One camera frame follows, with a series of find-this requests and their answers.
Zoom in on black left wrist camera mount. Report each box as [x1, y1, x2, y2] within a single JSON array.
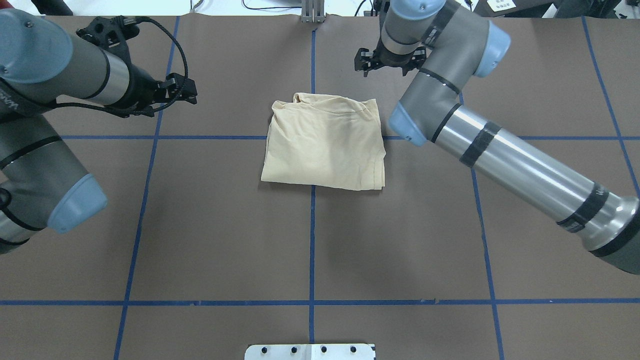
[[75, 15, 140, 60]]

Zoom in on beige long-sleeve printed shirt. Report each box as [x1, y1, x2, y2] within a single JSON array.
[[260, 92, 386, 191]]

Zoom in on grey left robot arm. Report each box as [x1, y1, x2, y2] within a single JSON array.
[[0, 8, 198, 254]]

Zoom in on grey aluminium frame post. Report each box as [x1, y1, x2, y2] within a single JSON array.
[[301, 0, 326, 24]]

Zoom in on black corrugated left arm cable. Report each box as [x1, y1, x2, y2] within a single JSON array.
[[50, 16, 190, 113]]

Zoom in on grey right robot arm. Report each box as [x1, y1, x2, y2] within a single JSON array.
[[354, 0, 640, 275]]

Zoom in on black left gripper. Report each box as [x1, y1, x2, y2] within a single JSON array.
[[122, 64, 198, 118]]

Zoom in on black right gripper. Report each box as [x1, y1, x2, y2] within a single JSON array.
[[354, 42, 426, 78]]

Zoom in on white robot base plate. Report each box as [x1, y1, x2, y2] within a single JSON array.
[[244, 342, 377, 360]]

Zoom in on black box with white label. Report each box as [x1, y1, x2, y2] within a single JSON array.
[[472, 0, 619, 19]]

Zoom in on black power strip with plugs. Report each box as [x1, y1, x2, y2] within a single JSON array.
[[361, 0, 385, 17]]

